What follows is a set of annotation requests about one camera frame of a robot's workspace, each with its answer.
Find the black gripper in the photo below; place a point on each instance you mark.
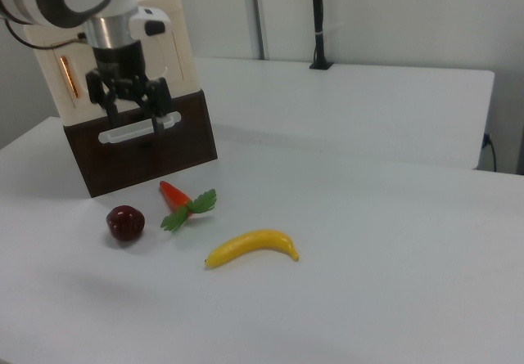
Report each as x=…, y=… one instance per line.
x=118, y=59

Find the orange toy carrot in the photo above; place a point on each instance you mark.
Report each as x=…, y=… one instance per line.
x=174, y=195

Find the black pole with base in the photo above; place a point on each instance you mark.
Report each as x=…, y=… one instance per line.
x=318, y=16

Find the dark brown drawer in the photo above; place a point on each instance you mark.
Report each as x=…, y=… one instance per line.
x=176, y=143

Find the cream cabinet door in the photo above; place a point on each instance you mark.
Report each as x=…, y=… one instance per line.
x=174, y=65

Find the dark red toy strawberry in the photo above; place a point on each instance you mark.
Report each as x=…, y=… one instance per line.
x=125, y=223

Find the yellow toy banana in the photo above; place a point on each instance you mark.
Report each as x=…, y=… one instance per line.
x=245, y=243

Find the cream plastic cabinet body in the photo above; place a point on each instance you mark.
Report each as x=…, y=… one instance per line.
x=45, y=82

